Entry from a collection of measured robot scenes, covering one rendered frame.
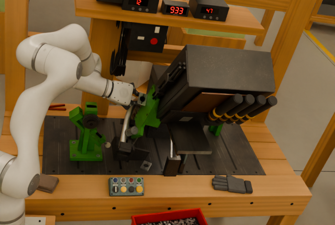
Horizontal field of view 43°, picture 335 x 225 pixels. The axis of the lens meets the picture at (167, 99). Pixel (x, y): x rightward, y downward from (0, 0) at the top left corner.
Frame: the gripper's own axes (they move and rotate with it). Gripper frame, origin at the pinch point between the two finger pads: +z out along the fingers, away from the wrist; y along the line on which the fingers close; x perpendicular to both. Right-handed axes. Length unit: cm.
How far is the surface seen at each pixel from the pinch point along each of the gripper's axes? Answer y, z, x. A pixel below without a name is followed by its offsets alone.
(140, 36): 27.7, -8.0, -4.5
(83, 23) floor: 148, 46, 307
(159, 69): 19.6, 10.6, 7.2
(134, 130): -14.7, 0.7, -0.3
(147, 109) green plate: -4.5, 2.5, -5.3
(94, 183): -41.4, -10.1, 5.6
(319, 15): 277, 381, 246
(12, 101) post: -9, -46, 49
